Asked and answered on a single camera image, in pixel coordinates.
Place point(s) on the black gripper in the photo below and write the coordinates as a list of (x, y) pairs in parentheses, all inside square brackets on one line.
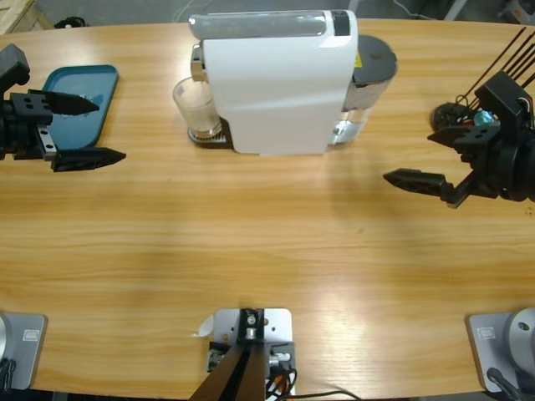
[(485, 163), (23, 133)]

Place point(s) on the clear glass cup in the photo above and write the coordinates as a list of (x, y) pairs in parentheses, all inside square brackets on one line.
[(200, 121)]

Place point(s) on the chrome coffee machine lever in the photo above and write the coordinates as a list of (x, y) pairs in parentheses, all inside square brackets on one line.
[(259, 25)]

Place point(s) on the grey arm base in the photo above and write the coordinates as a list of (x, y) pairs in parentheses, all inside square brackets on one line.
[(25, 351), (497, 346)]

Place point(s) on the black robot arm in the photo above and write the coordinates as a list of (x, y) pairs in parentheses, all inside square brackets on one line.
[(522, 171)]

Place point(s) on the blue coffee capsule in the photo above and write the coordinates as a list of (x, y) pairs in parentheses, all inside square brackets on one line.
[(485, 117)]

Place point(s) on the white capsule coffee machine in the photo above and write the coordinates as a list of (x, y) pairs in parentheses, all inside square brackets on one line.
[(271, 92)]

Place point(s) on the teal plastic tray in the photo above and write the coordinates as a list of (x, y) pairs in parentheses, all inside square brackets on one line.
[(96, 125)]

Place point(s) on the black capsule holder with rods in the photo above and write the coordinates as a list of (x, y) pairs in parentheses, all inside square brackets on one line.
[(445, 117)]

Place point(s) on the black floor object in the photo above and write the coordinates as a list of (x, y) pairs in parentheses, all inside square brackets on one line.
[(72, 22)]

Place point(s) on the yellow warning sticker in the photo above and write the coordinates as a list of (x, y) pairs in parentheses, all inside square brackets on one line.
[(358, 62)]

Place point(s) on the metal drip tray grate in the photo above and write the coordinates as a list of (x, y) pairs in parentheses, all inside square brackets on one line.
[(209, 140)]

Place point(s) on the white mounting block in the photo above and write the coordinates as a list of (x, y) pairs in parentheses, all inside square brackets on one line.
[(278, 323)]

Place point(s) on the white tape scrap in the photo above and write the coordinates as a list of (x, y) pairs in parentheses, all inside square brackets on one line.
[(204, 328)]

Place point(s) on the white frame leg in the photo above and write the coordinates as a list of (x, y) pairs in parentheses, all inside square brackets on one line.
[(455, 8)]

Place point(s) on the dark camera post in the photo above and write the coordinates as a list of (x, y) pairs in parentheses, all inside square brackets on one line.
[(234, 376)]

